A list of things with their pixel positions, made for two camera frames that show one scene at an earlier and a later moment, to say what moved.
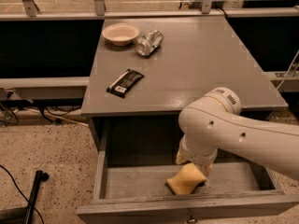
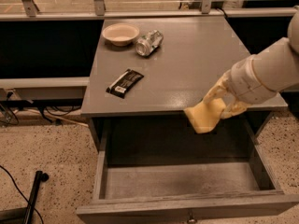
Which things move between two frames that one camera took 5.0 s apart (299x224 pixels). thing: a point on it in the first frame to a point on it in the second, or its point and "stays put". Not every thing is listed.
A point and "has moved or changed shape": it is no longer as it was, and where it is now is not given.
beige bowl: [121, 34] stays put
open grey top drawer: [234, 193] stays put
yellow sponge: [184, 181] has moved or changed shape
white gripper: [196, 157] to [245, 78]
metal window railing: [29, 9] stays put
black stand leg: [17, 214] stays put
